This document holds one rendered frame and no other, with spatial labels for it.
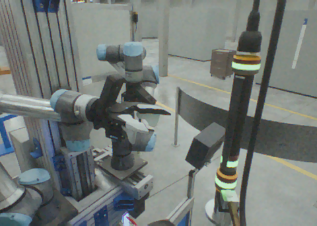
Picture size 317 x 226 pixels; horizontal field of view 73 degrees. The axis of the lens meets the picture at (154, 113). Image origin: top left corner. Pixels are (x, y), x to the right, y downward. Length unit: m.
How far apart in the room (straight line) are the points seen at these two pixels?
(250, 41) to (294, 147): 2.22
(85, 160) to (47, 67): 0.53
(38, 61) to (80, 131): 0.49
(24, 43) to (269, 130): 2.16
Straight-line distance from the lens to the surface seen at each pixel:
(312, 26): 6.63
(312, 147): 2.60
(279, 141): 2.50
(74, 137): 0.69
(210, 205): 0.58
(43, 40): 1.09
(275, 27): 0.31
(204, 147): 1.24
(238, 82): 0.39
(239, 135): 0.43
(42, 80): 1.10
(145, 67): 1.34
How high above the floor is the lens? 1.88
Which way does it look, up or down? 24 degrees down
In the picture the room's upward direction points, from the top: straight up
